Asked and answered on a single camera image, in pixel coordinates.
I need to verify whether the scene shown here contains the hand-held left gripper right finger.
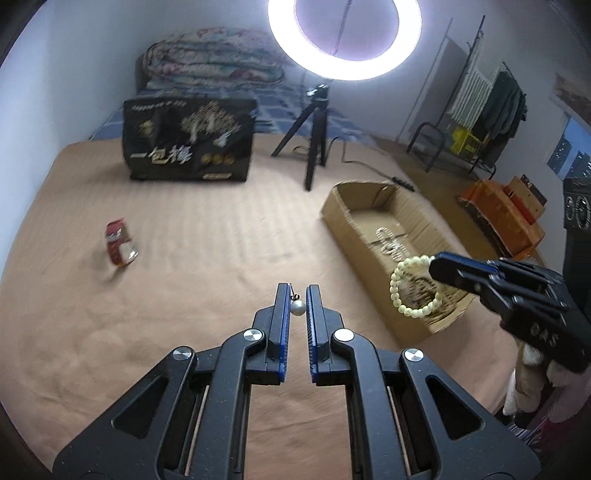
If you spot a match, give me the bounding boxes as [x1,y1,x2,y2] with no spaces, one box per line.
[304,285,539,480]

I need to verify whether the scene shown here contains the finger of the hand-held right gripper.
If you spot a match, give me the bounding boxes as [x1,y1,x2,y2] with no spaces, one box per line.
[428,257,511,320]
[438,251,548,280]

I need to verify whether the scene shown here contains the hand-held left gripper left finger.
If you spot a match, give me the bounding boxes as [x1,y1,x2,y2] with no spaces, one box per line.
[52,282,292,480]

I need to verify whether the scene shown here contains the pearl earring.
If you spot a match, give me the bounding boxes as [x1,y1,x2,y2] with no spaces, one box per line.
[289,282,306,318]

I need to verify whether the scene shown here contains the cream bead bracelet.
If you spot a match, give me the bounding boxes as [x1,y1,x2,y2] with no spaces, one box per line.
[390,255,444,319]

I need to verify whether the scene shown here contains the white pearl necklace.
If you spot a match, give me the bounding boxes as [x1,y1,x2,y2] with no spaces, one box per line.
[374,226,410,260]

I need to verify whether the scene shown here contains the cardboard box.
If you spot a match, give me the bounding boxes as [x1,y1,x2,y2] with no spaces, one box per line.
[321,181,476,348]

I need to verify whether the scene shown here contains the small brown carton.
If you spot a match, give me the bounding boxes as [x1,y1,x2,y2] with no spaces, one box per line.
[503,174,548,223]

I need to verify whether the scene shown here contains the black appliance with round dials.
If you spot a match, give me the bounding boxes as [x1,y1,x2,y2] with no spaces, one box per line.
[561,178,591,282]

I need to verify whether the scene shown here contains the yellow box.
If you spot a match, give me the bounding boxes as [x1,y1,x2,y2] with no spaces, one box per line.
[450,128,481,156]

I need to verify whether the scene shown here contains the black clothes rack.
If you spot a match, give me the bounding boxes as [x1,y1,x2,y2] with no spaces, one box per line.
[406,16,528,179]

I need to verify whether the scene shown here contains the dark hanging clothes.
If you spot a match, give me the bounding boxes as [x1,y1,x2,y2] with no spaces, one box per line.
[475,71,528,158]

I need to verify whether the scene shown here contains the white fringed scarf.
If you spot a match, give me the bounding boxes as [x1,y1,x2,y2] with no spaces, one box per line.
[450,65,502,128]

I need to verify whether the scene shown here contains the black tripod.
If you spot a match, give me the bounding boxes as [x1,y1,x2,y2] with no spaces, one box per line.
[271,84,331,191]

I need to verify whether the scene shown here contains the black printed snack bag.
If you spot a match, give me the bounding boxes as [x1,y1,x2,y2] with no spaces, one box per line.
[123,96,258,182]

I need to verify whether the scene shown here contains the blue patterned bed sheet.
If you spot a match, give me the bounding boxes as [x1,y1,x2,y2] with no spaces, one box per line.
[90,80,385,149]

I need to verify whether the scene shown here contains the phone holder on gooseneck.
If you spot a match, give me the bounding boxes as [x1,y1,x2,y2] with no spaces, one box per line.
[333,0,348,60]

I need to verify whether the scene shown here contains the folded floral quilt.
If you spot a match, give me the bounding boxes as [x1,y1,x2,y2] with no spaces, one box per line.
[141,28,288,89]

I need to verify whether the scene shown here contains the black power cable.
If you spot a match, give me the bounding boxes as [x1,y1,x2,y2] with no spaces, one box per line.
[341,137,394,180]

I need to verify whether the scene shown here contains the dark blue wall picture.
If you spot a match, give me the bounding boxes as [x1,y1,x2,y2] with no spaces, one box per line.
[547,117,591,184]

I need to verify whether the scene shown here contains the red strap watch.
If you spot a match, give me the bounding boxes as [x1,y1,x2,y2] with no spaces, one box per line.
[105,218,140,268]

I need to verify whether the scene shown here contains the wall poster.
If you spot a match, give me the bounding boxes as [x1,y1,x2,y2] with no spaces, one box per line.
[551,73,591,112]

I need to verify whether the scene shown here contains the white ring light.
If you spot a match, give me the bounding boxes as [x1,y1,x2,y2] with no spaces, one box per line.
[268,0,423,82]

